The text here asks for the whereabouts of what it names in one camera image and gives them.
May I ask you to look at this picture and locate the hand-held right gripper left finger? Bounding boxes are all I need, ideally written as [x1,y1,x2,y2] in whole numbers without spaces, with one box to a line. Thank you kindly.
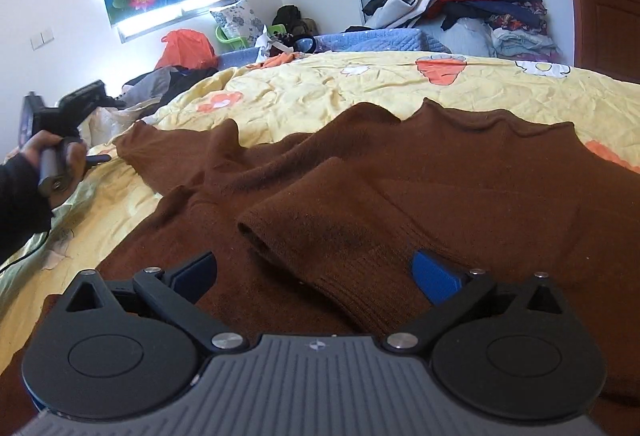
[65,251,249,357]

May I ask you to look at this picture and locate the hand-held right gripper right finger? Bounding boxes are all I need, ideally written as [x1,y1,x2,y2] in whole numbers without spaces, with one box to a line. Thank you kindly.
[382,250,566,358]

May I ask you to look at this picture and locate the person's left hand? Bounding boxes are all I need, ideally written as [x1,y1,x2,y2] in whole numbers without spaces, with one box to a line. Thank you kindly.
[22,130,90,209]

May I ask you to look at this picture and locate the orange cloth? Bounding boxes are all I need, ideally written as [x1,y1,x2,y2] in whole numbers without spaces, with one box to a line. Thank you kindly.
[259,53,297,69]

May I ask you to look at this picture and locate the window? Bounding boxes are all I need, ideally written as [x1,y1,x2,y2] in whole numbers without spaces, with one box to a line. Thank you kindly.
[117,0,247,42]

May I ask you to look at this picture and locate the yellow floral bedsheet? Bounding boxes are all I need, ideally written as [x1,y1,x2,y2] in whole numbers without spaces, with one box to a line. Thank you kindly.
[0,50,640,332]

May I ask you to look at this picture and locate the brown knit sweater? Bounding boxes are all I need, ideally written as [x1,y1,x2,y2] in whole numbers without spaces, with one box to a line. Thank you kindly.
[0,99,640,422]

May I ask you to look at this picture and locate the dark backpack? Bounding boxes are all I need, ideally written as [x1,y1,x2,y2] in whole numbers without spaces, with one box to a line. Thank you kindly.
[271,5,319,37]

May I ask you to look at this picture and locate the floral pillow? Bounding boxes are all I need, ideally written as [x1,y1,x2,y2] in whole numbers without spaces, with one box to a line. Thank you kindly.
[209,0,267,42]

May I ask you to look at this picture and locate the heap of grey dark clothes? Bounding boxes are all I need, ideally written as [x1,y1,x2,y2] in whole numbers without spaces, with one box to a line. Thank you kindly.
[117,65,222,111]

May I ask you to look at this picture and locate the blue quilted mattress pad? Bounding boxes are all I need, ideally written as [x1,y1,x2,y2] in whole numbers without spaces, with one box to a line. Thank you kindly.
[220,28,452,67]

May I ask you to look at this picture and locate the orange plastic bag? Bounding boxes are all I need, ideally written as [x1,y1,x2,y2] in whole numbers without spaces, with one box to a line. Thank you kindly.
[155,29,219,70]

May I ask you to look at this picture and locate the pale floral cloth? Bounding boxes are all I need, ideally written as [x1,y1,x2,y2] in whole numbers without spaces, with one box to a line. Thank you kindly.
[80,106,157,158]

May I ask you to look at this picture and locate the green plastic chair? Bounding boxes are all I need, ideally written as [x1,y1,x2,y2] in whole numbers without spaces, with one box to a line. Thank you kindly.
[215,23,282,53]

